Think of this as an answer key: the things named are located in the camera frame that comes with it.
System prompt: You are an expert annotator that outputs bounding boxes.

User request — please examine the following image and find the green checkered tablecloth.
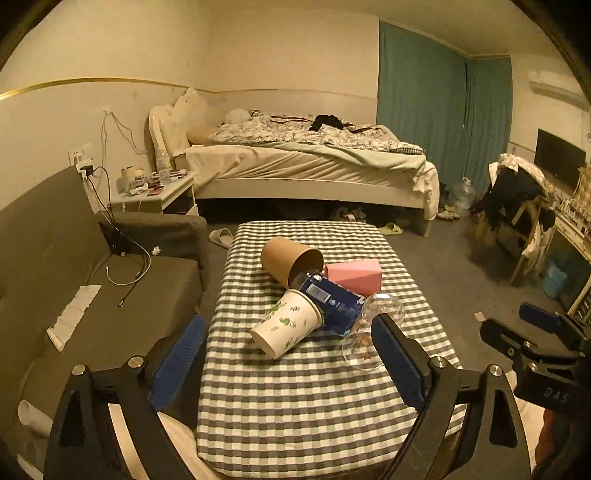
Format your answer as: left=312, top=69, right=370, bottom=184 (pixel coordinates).
left=196, top=220, right=467, bottom=472

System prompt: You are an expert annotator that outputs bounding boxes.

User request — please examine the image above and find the teal curtain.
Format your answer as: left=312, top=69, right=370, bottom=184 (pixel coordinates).
left=376, top=21, right=513, bottom=178

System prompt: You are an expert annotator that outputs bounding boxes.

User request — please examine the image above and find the black cable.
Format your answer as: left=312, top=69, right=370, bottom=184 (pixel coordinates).
left=85, top=166, right=153, bottom=308

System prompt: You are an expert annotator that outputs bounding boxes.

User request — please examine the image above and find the white nightstand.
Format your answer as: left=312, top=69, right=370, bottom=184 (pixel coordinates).
left=111, top=171, right=199, bottom=217

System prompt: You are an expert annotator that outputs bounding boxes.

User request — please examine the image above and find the wooden chair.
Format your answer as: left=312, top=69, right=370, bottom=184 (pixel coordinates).
left=475, top=185, right=555, bottom=284

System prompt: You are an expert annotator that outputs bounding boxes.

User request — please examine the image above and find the black television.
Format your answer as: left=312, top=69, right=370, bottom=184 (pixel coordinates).
left=534, top=129, right=586, bottom=190

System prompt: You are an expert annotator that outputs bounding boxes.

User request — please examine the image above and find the white slipper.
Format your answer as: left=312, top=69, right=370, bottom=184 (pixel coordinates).
left=209, top=227, right=238, bottom=250

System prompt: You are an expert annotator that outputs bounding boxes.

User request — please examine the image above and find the white air conditioner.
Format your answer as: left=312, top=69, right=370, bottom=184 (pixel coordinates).
left=527, top=69, right=585, bottom=100

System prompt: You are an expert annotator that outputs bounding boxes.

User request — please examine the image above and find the white paper sheet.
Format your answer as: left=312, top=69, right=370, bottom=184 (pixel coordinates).
left=46, top=285, right=102, bottom=349

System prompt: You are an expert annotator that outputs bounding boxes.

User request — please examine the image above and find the grey sofa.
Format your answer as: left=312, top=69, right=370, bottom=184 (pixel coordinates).
left=0, top=165, right=209, bottom=444

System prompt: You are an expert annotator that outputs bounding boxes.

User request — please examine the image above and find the white paper roll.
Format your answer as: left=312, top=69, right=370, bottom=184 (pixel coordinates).
left=18, top=401, right=54, bottom=437

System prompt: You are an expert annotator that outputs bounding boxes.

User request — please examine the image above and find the pile of clothes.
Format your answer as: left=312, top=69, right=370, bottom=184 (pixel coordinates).
left=480, top=154, right=557, bottom=232

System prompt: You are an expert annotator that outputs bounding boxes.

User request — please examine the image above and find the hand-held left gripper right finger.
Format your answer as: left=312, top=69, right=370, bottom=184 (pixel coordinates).
left=370, top=313, right=532, bottom=480

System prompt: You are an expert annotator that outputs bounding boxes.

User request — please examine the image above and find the large water jug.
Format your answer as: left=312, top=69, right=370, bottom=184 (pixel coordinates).
left=450, top=178, right=476, bottom=217

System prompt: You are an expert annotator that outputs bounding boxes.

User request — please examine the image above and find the white pillow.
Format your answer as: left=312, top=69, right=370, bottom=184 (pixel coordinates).
left=172, top=88, right=219, bottom=145

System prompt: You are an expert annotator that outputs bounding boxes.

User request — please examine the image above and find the black cloth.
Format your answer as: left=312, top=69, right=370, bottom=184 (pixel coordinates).
left=308, top=114, right=345, bottom=132

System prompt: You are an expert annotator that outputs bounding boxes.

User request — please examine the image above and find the blue tissue packet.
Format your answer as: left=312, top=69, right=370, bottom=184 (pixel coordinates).
left=299, top=272, right=365, bottom=335

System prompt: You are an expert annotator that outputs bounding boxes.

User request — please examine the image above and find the person's right forearm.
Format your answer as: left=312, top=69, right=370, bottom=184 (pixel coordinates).
left=531, top=406, right=591, bottom=480

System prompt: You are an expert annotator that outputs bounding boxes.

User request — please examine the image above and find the pile of small packets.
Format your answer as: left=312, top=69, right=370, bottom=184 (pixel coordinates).
left=127, top=168, right=186, bottom=197

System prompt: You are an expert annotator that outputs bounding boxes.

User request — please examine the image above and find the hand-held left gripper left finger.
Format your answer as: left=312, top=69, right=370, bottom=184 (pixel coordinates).
left=44, top=315, right=218, bottom=480

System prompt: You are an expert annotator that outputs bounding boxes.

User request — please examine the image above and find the white wall cable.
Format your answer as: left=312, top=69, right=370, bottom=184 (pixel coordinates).
left=102, top=108, right=149, bottom=158

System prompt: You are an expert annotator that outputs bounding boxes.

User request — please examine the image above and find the floral blanket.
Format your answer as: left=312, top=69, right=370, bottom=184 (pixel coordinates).
left=210, top=111, right=423, bottom=154

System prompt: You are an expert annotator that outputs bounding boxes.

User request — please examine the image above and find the wall power outlet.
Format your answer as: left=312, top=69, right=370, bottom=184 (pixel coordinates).
left=69, top=144, right=97, bottom=178

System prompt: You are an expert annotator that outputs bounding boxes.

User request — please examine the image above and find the pink box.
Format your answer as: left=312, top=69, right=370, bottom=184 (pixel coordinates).
left=323, top=259, right=382, bottom=297

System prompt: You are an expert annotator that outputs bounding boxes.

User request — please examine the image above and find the clear glass cup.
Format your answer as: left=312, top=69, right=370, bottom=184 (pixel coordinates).
left=341, top=292, right=406, bottom=370

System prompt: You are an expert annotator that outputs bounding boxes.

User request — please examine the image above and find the brown paper cup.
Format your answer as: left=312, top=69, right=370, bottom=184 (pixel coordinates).
left=261, top=237, right=325, bottom=288

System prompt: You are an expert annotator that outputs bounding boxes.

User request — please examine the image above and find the white bed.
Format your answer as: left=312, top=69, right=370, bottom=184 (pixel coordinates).
left=148, top=104, right=439, bottom=237

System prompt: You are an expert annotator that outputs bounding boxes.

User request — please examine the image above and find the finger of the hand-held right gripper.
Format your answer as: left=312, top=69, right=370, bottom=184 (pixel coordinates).
left=518, top=302, right=591, bottom=352
left=479, top=318, right=539, bottom=370

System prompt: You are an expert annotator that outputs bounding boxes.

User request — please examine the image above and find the white cup with green print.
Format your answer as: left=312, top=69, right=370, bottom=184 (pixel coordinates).
left=250, top=288, right=324, bottom=358

